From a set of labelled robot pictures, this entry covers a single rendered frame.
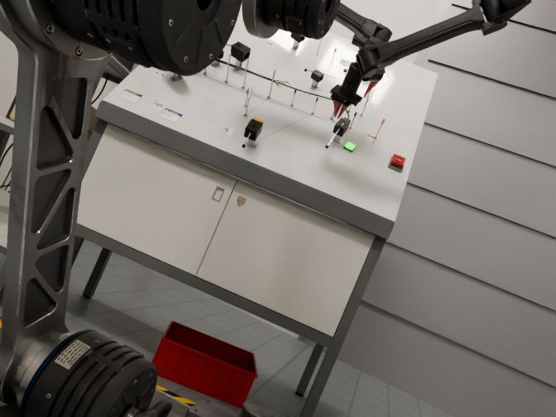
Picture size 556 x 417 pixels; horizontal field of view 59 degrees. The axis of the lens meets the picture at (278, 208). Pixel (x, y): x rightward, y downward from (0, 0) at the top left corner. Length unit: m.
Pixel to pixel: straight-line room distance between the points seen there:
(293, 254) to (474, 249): 2.03
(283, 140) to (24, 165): 1.36
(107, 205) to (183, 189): 0.30
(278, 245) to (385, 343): 1.95
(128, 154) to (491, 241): 2.54
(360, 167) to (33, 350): 1.39
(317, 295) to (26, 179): 1.31
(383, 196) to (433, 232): 1.78
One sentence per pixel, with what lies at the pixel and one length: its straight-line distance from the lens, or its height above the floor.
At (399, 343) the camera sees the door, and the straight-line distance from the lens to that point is 3.62.
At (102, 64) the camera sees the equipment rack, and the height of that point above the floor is 0.99.
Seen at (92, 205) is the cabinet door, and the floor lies 0.49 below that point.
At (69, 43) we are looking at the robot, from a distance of 0.63.
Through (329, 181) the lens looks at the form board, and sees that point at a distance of 1.83.
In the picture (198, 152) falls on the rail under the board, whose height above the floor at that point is 0.83.
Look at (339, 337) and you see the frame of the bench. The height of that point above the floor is 0.41.
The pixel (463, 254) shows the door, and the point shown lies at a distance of 3.63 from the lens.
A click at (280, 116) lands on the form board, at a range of 2.03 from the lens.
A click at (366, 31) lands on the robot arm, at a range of 1.78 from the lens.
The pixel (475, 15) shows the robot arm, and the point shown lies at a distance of 1.66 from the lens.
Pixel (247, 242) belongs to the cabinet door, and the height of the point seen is 0.59.
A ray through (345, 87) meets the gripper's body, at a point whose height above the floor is 1.20.
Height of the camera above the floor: 0.69
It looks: 2 degrees up
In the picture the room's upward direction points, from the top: 23 degrees clockwise
